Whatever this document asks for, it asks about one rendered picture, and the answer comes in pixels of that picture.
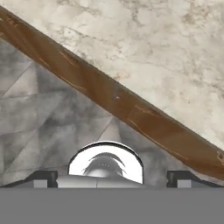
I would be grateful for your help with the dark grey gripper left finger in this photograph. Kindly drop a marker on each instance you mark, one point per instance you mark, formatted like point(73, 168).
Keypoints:
point(43, 176)

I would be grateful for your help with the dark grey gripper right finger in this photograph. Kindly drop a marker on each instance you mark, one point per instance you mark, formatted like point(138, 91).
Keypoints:
point(179, 176)

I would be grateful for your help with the white and black round object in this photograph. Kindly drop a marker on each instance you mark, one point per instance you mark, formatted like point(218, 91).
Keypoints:
point(128, 163)

